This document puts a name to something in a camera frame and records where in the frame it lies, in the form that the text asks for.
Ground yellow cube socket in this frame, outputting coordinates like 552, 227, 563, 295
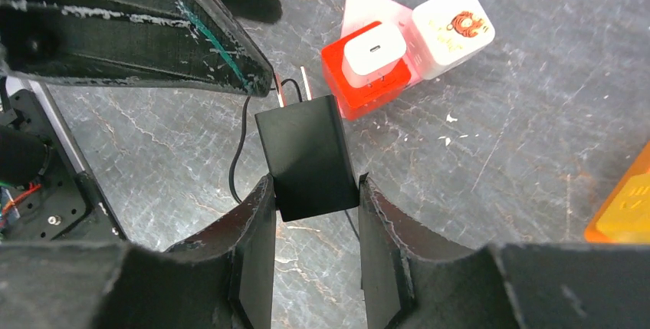
583, 145, 649, 244

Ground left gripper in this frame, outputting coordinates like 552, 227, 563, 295
1, 0, 273, 96

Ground red cube socket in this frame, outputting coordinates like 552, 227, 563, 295
320, 32, 410, 120

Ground white tiger cube socket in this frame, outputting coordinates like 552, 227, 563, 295
409, 0, 496, 80

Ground white usb charger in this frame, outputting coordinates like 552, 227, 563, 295
342, 23, 407, 88

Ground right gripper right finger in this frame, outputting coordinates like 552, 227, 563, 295
358, 176, 649, 328

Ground pink triangular power strip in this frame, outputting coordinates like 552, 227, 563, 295
341, 0, 422, 86

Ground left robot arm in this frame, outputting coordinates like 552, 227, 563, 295
1, 0, 282, 242

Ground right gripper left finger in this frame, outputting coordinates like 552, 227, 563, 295
1, 175, 276, 328

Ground black charger with cable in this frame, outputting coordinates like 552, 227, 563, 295
255, 78, 359, 222

